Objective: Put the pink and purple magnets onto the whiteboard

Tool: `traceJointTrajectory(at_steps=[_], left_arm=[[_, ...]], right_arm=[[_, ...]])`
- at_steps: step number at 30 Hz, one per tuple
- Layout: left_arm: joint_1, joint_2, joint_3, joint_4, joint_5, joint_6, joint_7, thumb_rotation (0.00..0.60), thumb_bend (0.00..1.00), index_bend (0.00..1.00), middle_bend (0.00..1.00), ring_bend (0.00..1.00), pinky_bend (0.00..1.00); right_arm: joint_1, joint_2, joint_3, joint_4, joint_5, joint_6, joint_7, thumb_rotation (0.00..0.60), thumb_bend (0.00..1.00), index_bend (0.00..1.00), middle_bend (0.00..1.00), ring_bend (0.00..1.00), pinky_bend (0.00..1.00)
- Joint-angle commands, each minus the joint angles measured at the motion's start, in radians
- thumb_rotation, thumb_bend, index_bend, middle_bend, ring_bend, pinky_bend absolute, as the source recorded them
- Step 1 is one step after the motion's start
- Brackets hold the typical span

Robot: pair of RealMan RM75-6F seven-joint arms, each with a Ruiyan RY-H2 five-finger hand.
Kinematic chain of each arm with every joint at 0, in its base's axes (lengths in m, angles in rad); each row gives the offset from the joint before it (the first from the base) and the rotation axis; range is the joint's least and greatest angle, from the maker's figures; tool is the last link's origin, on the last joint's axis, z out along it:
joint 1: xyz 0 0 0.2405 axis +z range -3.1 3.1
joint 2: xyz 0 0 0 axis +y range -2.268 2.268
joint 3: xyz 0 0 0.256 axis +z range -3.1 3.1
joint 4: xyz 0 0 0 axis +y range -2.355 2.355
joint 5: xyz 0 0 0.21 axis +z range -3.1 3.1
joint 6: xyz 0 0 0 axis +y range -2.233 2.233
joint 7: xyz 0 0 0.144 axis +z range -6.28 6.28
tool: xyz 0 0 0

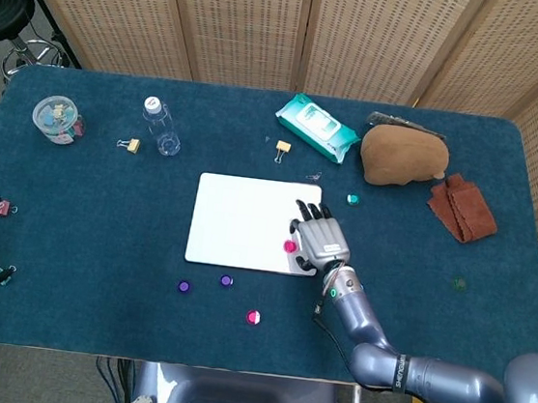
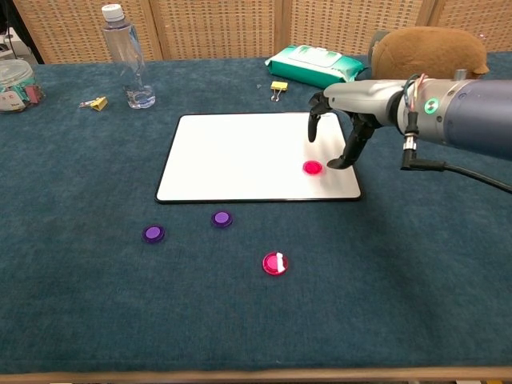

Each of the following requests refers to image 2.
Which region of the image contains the white magnetic board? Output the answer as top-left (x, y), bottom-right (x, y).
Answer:
top-left (154, 112), bottom-right (363, 205)

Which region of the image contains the green wet wipes pack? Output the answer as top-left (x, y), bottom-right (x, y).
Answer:
top-left (263, 44), bottom-right (369, 90)

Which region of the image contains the yellow binder clip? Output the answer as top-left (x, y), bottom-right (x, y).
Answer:
top-left (270, 81), bottom-right (290, 102)
top-left (78, 95), bottom-right (109, 111)

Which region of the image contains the wicker folding screen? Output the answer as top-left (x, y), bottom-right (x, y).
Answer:
top-left (11, 0), bottom-right (512, 65)

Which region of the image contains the clear plastic water bottle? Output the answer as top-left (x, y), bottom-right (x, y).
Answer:
top-left (101, 3), bottom-right (157, 110)

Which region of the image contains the purple round magnet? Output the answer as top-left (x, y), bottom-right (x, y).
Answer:
top-left (210, 210), bottom-right (234, 230)
top-left (141, 224), bottom-right (166, 245)

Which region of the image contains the brown plush animal toy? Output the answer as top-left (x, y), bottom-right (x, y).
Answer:
top-left (370, 26), bottom-right (490, 83)

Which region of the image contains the black slanted pole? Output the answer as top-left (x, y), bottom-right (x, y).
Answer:
top-left (6, 0), bottom-right (45, 65)

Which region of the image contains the teal table cloth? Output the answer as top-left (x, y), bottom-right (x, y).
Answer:
top-left (0, 51), bottom-right (512, 375)

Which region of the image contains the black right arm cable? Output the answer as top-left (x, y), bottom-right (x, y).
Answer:
top-left (401, 111), bottom-right (512, 195)

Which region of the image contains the clear jar of binder clips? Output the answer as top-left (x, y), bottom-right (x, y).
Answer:
top-left (0, 58), bottom-right (46, 114)

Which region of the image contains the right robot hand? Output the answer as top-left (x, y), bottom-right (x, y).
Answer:
top-left (306, 78), bottom-right (403, 170)

